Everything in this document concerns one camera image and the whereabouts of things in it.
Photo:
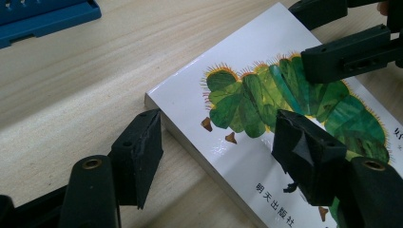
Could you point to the blue plastic file rack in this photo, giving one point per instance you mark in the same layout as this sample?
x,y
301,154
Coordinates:
x,y
47,19

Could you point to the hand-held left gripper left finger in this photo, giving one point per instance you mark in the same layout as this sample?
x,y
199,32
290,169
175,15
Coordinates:
x,y
136,158

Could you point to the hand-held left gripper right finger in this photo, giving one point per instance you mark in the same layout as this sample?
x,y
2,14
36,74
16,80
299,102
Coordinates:
x,y
313,164

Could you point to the white caterpillar picture book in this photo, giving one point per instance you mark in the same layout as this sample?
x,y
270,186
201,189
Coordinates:
x,y
250,44

